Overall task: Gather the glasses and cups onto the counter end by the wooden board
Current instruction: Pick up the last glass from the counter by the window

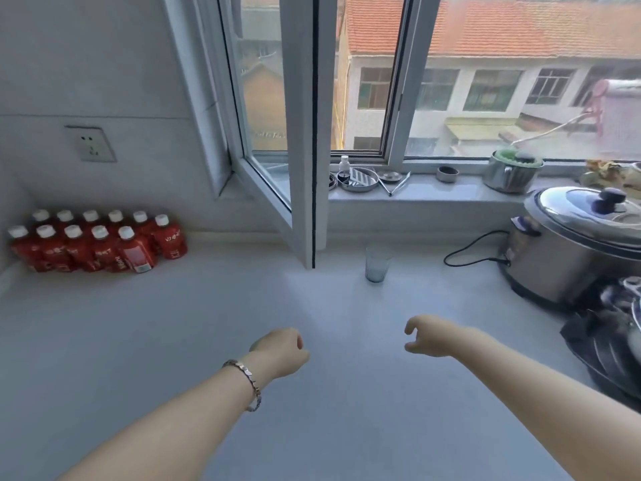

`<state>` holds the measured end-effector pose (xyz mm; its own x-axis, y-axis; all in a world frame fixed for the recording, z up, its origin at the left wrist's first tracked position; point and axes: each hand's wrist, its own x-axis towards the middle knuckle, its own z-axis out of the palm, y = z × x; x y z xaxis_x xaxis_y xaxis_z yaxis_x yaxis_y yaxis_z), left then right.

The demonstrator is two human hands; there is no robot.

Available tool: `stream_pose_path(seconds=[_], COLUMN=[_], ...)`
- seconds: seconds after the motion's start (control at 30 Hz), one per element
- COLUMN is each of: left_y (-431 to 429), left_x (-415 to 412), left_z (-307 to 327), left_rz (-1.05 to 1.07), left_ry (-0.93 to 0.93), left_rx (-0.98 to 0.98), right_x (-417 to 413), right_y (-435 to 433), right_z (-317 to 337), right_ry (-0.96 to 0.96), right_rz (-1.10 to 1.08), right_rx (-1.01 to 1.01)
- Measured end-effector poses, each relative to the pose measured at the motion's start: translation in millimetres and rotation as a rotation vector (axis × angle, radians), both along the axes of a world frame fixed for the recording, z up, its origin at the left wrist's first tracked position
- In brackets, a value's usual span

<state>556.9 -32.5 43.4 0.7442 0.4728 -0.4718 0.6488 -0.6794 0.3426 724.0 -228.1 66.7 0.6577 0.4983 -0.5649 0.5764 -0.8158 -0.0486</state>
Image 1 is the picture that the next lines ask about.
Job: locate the steel bowl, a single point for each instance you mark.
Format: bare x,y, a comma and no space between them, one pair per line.
358,181

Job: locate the white window sash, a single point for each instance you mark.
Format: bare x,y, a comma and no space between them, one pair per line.
280,145

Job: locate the dark scrubber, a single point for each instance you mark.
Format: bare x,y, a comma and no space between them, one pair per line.
526,157

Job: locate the white table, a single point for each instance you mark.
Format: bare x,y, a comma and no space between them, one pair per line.
200,320

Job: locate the steel cooker lid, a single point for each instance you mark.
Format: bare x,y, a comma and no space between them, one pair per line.
576,210

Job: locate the dried ginger pieces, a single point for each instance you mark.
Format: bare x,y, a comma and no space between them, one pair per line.
608,170

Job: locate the row of red drink bottles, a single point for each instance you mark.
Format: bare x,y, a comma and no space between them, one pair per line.
100,245

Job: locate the white wall socket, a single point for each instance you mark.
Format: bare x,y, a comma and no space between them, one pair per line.
92,145

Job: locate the white window frame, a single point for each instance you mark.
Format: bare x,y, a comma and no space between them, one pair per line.
400,95

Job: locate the steel grater plate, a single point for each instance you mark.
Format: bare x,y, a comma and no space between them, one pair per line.
361,177

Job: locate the green sponge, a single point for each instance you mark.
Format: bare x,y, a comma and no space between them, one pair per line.
506,156

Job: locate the steel electric cooker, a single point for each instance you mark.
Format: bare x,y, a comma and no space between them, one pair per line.
551,265

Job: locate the black cooking pot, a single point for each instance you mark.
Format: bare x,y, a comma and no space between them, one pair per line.
601,355

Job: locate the large steel pot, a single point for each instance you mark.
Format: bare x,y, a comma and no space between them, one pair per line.
506,177

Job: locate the person's left hand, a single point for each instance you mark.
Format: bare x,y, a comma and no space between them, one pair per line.
280,355

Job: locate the person's right hand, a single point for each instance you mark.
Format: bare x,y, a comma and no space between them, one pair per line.
430,338

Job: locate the steel tongs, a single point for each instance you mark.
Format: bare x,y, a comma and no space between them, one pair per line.
398,184

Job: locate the person's left forearm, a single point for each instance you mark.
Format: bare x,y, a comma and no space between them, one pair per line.
165,435

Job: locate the dark grey ribbed glass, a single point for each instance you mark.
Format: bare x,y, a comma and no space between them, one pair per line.
376,265

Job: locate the small steel lid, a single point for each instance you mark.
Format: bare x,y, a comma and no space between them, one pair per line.
390,176

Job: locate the person's right forearm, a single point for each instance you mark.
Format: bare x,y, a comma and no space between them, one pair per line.
551,405

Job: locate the small white bottle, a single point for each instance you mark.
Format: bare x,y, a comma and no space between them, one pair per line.
343,167

